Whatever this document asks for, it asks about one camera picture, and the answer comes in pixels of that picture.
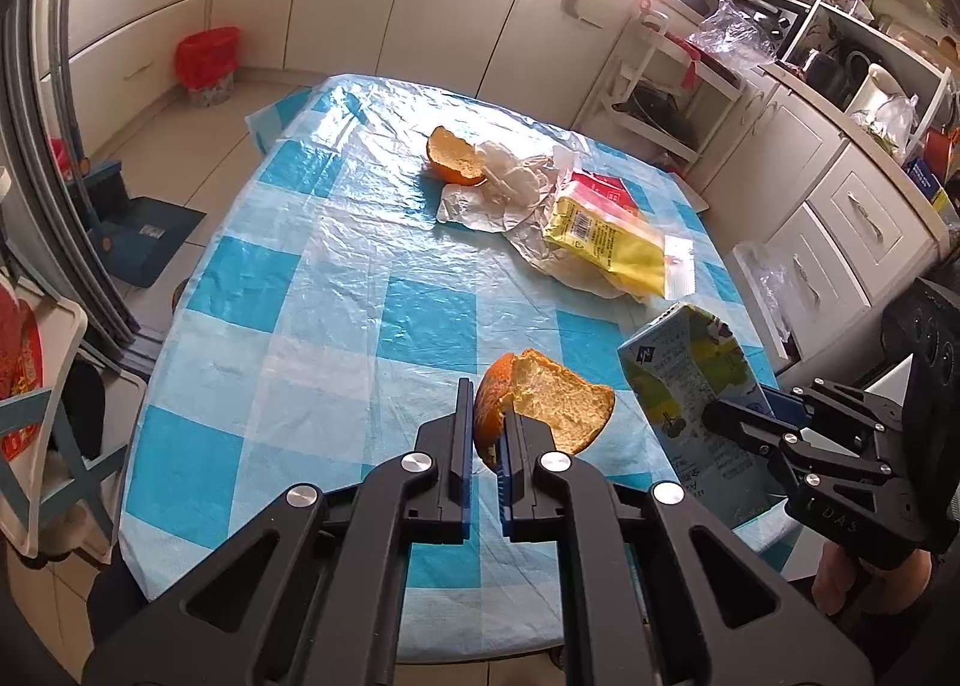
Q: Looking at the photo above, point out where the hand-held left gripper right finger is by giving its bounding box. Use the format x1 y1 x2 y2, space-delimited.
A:
499 405 875 686

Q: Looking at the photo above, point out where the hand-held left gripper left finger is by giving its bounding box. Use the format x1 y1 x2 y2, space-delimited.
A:
82 377 475 686

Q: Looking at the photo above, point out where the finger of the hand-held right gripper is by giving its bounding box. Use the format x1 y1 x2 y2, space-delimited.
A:
701 397 901 507
765 377 912 462

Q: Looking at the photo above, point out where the orange peel piece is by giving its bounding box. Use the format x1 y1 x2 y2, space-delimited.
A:
472 347 616 473
426 125 487 186

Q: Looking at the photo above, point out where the juice carton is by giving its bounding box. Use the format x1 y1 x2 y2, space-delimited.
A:
616 302 788 529

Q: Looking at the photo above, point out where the yellow snack packet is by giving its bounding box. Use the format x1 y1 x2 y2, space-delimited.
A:
541 177 695 299

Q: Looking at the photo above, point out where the white paper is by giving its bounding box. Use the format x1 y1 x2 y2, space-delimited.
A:
439 180 601 282

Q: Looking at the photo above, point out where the person's right hand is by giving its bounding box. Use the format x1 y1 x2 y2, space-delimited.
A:
814 542 875 616

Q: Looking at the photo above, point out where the clear plastic bag in drawer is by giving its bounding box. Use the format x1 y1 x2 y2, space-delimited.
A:
731 240 800 357

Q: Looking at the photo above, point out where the blue checked tablecloth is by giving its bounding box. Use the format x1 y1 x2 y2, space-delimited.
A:
118 75 796 664

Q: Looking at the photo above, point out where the blue box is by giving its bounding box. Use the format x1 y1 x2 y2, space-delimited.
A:
904 157 957 215

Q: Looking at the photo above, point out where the white drawer cabinet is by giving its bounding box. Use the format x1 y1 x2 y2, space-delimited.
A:
697 64 950 357

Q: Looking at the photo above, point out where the red pot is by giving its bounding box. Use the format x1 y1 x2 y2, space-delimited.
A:
922 124 960 166

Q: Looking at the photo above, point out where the white trolley rack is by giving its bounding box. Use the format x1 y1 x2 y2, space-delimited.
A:
581 7 740 188

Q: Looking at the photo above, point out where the white plastic bag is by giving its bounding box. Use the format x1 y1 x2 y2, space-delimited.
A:
862 94 920 158

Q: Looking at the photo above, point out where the black pot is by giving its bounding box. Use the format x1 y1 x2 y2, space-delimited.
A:
622 82 698 140

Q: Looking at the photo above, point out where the black kettle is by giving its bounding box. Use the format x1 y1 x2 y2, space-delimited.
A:
806 49 848 98

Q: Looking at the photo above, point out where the dark blue dustpan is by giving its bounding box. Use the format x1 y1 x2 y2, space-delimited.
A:
81 160 209 288

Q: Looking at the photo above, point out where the white countertop shelf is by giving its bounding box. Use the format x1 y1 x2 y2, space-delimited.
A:
780 0 960 155

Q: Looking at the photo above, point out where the crumpled clear plastic bag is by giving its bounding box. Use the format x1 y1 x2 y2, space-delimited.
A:
686 0 777 65

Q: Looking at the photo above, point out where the black toaster oven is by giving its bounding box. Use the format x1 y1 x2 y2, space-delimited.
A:
724 0 800 61

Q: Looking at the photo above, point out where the wooden rack with blue braces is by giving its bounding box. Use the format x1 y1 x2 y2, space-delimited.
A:
0 273 147 559

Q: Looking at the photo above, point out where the red printed bag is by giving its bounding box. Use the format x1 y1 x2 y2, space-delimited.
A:
0 285 46 462

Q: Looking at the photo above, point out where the red floor bin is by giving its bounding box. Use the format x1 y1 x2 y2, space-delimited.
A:
176 26 242 109

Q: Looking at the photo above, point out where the grey sliding door frame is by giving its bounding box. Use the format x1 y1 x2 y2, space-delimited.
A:
0 0 162 376

